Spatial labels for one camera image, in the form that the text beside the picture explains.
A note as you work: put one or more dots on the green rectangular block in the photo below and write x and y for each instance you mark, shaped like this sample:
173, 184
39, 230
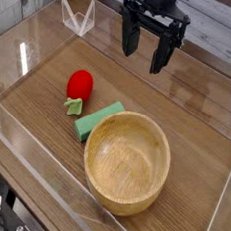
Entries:
84, 125

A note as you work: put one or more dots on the clear acrylic tray walls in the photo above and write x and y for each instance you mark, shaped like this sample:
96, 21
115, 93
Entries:
42, 159

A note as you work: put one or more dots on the black metal table frame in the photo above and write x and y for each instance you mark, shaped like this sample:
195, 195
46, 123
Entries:
14, 223

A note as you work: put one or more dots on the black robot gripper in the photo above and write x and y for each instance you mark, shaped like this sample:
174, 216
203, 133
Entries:
161, 17

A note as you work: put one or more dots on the red plush strawberry toy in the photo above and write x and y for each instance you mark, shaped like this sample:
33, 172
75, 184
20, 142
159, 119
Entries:
78, 89

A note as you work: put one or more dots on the wooden bowl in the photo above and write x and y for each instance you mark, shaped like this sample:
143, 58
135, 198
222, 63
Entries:
127, 159

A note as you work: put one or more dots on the clear acrylic corner bracket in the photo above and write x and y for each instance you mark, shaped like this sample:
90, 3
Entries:
79, 23

